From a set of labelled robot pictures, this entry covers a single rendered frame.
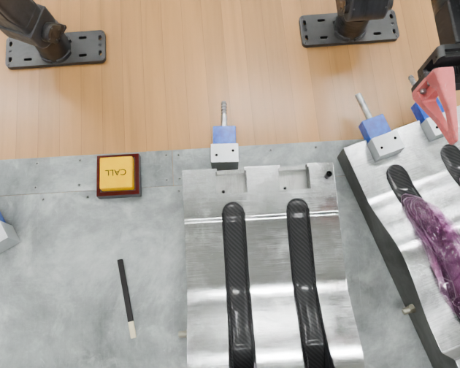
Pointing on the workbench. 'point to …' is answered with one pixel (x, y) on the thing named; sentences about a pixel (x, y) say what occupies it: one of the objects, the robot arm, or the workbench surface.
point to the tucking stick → (126, 299)
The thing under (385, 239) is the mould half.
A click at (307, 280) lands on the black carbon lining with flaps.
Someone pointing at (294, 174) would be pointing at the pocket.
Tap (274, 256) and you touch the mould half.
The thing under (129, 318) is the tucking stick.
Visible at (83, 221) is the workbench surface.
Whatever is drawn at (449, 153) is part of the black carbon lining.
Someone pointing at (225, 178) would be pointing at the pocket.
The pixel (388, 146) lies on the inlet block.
